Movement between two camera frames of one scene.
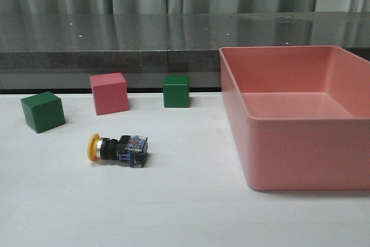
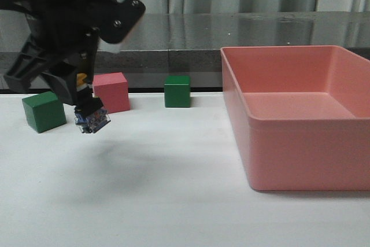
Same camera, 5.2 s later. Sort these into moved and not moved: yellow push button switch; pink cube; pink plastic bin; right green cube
Moved: yellow push button switch
Not moved: right green cube; pink plastic bin; pink cube
